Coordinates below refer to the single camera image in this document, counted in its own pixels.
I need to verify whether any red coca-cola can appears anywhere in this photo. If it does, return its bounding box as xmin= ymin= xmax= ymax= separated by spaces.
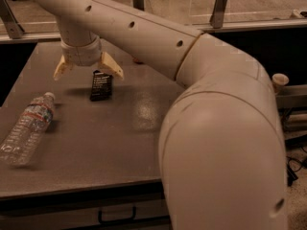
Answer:
xmin=133 ymin=57 xmax=143 ymax=64

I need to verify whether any black floor cable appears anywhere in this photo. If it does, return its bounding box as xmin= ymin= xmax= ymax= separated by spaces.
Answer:
xmin=285 ymin=144 xmax=307 ymax=188

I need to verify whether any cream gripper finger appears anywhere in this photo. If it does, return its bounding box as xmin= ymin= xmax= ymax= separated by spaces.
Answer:
xmin=98 ymin=52 xmax=124 ymax=80
xmin=53 ymin=57 xmax=74 ymax=81

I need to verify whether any black drawer handle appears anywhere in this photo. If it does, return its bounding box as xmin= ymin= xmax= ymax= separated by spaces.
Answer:
xmin=97 ymin=206 xmax=136 ymax=226

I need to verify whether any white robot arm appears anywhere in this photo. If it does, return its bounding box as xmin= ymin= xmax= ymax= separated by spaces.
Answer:
xmin=35 ymin=0 xmax=288 ymax=230

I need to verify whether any left metal rail bracket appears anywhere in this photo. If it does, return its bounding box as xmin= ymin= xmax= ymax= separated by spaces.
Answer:
xmin=0 ymin=0 xmax=24 ymax=39

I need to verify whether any clear plastic water bottle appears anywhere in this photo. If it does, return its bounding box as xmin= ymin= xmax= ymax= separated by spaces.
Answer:
xmin=0 ymin=92 xmax=56 ymax=166

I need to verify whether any black rxbar chocolate wrapper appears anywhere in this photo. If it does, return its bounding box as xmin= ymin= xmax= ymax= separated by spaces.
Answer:
xmin=90 ymin=70 xmax=113 ymax=102

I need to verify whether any grey cabinet drawer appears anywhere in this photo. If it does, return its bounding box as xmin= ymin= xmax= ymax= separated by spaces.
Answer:
xmin=0 ymin=194 xmax=173 ymax=230

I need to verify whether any right metal rail bracket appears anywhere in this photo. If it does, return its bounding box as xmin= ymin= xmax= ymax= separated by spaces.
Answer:
xmin=210 ymin=0 xmax=227 ymax=29

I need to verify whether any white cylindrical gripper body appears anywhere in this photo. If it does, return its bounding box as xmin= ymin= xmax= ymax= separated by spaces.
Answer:
xmin=61 ymin=37 xmax=102 ymax=66

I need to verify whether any orange tape roll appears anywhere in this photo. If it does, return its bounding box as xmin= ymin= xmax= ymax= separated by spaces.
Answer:
xmin=272 ymin=73 xmax=289 ymax=93

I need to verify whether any grey metal shelf ledge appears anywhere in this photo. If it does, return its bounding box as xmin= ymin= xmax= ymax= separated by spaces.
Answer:
xmin=276 ymin=84 xmax=307 ymax=109

